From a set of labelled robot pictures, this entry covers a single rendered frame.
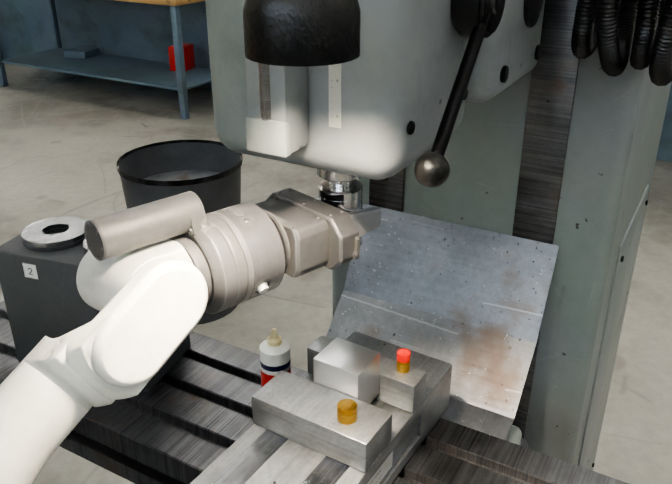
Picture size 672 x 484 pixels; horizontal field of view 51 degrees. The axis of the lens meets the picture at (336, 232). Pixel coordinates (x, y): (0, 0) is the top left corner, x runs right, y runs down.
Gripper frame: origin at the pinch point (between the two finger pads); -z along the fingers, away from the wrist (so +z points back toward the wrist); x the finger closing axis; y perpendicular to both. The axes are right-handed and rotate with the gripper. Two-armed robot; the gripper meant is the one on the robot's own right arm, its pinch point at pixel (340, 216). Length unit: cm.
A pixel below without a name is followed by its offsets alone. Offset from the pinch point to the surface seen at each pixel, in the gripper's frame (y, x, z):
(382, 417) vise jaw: 20.5, -8.6, 1.5
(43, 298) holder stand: 19.3, 38.5, 18.8
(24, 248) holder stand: 13.0, 42.1, 18.9
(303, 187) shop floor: 121, 245, -204
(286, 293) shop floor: 122, 157, -119
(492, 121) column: -1.8, 7.1, -36.5
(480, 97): -11.8, -7.0, -13.1
